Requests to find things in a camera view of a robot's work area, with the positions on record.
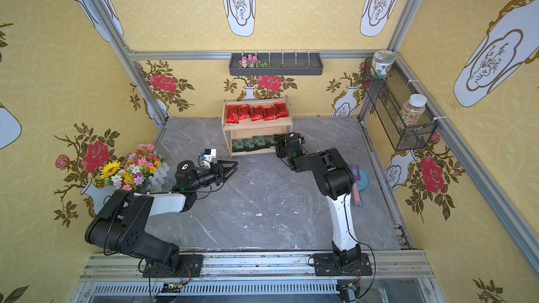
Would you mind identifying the red tea bag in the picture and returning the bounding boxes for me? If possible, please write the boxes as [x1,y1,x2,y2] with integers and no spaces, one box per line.
[274,101,289,119]
[250,105,264,121]
[225,105,239,124]
[238,104,251,121]
[262,105,277,121]

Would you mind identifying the wooden two-tier shelf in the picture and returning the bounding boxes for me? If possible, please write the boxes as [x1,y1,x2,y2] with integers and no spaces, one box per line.
[221,96,293,157]

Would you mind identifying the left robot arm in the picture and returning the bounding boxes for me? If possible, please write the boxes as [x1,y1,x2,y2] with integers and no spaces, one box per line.
[85,160,238,272]

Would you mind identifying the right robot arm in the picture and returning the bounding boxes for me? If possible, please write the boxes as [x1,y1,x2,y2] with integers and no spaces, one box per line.
[275,133,362,271]

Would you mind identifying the artificial flower bouquet in vase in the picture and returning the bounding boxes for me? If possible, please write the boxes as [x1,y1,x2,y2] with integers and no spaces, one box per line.
[99,144,170,194]

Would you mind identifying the small pink flowers in tray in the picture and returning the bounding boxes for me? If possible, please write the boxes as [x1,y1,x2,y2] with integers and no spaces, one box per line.
[238,54,269,68]

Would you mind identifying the small circuit board left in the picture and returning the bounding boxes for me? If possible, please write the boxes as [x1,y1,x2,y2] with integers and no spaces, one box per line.
[161,283,184,294]

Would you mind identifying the small circuit board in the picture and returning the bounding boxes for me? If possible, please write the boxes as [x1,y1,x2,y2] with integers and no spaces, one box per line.
[161,283,184,294]
[337,283,357,303]

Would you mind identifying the jar with patterned lid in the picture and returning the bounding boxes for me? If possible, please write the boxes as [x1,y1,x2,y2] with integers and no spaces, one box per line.
[371,50,396,79]

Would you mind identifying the clear jar white lid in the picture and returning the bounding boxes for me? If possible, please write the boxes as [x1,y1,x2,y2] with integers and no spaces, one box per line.
[399,94,428,129]

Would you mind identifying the small circuit board right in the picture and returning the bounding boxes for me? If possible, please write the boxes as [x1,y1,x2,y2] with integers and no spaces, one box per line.
[337,283,357,303]

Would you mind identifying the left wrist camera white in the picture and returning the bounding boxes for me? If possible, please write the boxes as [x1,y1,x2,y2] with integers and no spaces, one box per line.
[199,149,217,168]

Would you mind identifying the grey wall tray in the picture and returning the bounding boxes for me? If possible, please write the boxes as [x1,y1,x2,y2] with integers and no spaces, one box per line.
[229,51,324,77]

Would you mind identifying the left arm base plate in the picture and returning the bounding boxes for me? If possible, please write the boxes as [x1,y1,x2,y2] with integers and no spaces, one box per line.
[143,254,204,279]

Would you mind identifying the black wire wall basket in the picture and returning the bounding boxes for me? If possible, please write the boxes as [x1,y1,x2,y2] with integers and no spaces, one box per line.
[367,64,437,151]

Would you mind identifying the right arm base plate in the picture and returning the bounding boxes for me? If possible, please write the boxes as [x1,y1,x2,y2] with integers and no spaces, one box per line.
[313,253,373,276]

